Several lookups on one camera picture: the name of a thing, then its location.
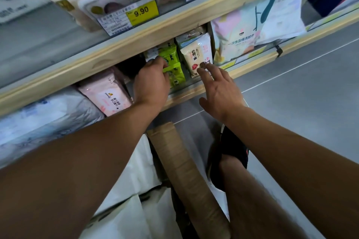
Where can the person's left forearm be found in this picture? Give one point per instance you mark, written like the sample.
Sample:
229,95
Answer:
70,180

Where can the person's right forearm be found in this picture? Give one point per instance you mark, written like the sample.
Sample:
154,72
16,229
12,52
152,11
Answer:
308,168

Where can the pastel floral towel pack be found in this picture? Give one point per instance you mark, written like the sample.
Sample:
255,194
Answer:
238,31

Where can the brown cardboard box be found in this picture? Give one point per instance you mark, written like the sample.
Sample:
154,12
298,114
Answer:
188,177

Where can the person's white shorts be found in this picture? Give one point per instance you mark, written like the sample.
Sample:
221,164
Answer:
218,198

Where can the black shelf joint clip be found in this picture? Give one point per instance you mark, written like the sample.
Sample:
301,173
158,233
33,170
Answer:
278,50

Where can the person's right hand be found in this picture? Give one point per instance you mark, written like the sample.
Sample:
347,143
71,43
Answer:
224,98

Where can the small wipes packets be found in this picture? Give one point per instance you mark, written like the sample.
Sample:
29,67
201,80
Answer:
196,56

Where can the pink small wipes pack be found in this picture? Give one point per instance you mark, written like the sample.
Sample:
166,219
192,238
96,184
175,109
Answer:
106,93

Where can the person's right black shoe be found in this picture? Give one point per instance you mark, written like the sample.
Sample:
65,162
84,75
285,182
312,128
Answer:
230,152

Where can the person's left hand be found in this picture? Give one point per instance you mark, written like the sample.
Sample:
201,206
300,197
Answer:
151,87

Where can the white blue tissue pack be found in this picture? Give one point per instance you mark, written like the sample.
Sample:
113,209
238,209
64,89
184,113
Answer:
47,121

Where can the wooden edged grey shelf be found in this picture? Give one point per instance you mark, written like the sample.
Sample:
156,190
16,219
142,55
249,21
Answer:
168,31

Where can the white pastel towel pack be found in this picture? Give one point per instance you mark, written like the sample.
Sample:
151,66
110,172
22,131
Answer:
286,14

